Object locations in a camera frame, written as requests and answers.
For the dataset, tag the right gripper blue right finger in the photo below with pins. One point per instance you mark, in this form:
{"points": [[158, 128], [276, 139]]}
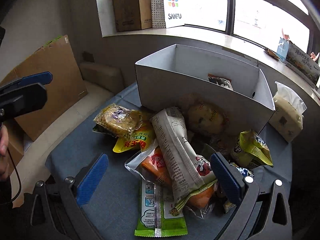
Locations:
{"points": [[230, 179]]}

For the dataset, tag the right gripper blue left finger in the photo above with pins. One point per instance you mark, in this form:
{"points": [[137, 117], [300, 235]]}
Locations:
{"points": [[89, 178]]}

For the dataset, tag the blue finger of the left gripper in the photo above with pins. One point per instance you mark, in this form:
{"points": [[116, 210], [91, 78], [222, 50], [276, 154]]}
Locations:
{"points": [[24, 100], [43, 78]]}

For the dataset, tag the grey text long snack pack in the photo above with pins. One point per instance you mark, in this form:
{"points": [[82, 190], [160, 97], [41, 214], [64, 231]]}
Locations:
{"points": [[191, 176]]}

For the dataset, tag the yellow green chips bag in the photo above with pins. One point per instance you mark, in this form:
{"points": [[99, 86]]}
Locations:
{"points": [[251, 151]]}

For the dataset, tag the yellow peanut cracker pack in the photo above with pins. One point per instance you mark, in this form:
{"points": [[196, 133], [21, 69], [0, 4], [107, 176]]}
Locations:
{"points": [[119, 120]]}

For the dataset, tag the green white long snack pack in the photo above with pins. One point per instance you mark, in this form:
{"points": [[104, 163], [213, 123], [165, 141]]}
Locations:
{"points": [[158, 215]]}

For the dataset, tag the yellow corn snack pouch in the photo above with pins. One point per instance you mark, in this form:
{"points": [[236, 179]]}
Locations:
{"points": [[142, 138]]}

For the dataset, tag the black yellow chips bag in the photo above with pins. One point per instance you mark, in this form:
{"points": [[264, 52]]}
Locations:
{"points": [[245, 172]]}

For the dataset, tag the orange white cartoon snack pack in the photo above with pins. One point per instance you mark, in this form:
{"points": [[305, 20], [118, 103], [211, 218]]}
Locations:
{"points": [[223, 82]]}

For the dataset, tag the person left hand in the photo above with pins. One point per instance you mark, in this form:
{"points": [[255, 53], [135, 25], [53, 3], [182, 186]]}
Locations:
{"points": [[4, 161]]}

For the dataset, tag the blue grey table cloth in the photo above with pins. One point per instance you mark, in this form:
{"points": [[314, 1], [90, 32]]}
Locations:
{"points": [[113, 208]]}

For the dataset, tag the flat cardboard sheet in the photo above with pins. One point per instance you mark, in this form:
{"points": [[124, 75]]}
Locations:
{"points": [[66, 88]]}

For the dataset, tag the tissue paper pack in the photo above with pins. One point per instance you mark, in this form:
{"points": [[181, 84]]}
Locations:
{"points": [[288, 116]]}

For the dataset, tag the brown cardboard box on sill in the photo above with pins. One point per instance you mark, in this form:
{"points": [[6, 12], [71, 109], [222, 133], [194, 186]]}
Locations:
{"points": [[132, 15]]}

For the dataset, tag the white cardboard storage box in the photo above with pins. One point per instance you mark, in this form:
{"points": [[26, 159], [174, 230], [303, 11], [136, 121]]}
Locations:
{"points": [[164, 76]]}

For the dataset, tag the small wrapper on sill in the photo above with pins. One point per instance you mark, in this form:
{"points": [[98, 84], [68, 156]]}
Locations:
{"points": [[271, 53]]}

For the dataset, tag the printed tissue box on sill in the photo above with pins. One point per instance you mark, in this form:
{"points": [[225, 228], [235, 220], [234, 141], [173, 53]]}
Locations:
{"points": [[299, 61]]}

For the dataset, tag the white SANFU shopping bag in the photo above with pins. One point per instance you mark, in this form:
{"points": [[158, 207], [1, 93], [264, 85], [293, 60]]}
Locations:
{"points": [[167, 13]]}

